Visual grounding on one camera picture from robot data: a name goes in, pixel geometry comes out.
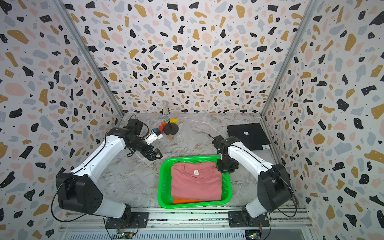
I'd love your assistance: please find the black t-shirt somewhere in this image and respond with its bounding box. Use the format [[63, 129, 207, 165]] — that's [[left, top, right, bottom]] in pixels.
[[227, 123, 271, 151]]

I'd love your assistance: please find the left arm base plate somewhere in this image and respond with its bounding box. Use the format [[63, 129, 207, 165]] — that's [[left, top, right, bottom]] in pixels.
[[106, 212, 150, 229]]

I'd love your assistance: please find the aluminium rail frame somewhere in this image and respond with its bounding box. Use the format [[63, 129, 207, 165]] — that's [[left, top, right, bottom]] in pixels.
[[59, 202, 317, 240]]

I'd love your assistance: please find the orange t-shirt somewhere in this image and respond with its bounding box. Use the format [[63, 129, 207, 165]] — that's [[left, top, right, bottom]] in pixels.
[[173, 199, 201, 205]]

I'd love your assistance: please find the pink t-shirt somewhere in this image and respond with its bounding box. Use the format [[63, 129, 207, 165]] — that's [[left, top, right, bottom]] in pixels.
[[171, 162, 222, 202]]

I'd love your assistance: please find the black round disc stand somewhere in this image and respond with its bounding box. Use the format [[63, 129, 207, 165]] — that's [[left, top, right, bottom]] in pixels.
[[163, 122, 179, 135]]

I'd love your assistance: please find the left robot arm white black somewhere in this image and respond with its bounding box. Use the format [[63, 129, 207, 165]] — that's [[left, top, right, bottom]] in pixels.
[[55, 128, 163, 219]]

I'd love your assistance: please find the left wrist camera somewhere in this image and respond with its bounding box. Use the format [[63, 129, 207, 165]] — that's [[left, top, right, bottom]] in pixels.
[[145, 128, 163, 145]]

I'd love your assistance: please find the green plastic basket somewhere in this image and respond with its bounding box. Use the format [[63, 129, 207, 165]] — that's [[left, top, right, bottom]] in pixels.
[[158, 156, 233, 209]]

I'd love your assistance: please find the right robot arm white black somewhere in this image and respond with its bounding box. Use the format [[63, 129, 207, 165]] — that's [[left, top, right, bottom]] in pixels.
[[213, 136, 296, 220]]

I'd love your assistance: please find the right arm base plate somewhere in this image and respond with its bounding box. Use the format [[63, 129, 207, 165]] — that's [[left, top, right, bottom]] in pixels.
[[228, 211, 270, 228]]

